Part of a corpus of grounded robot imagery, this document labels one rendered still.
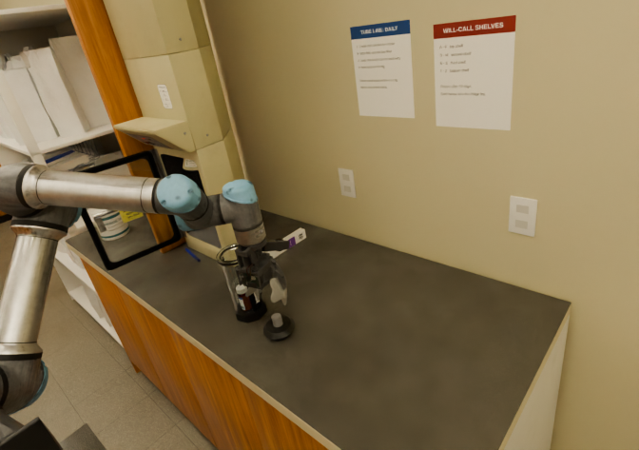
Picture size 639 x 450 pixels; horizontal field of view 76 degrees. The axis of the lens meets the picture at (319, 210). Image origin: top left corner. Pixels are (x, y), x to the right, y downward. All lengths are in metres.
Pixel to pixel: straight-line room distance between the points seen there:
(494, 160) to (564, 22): 0.36
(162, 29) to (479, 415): 1.29
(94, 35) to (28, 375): 1.09
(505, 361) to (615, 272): 0.38
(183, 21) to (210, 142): 0.37
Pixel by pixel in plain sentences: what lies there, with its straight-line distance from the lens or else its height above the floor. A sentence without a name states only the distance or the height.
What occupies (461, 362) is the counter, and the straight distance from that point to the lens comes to 1.11.
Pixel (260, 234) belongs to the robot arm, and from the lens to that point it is 1.01.
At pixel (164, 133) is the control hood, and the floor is 1.49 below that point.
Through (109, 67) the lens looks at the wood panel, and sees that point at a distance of 1.70.
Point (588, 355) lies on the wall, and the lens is 1.48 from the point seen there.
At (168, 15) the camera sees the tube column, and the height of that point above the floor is 1.81.
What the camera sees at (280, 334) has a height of 0.97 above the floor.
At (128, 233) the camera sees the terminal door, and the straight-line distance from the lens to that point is 1.74.
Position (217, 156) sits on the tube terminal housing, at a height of 1.36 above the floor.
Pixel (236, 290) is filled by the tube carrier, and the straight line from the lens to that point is 1.24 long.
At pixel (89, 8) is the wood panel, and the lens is 1.70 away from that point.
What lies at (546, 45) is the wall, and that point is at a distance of 1.12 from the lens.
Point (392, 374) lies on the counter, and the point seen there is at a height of 0.94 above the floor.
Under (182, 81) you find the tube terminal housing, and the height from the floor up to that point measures 1.63.
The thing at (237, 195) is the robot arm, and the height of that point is 1.41.
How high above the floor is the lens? 1.75
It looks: 26 degrees down
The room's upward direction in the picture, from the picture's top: 10 degrees counter-clockwise
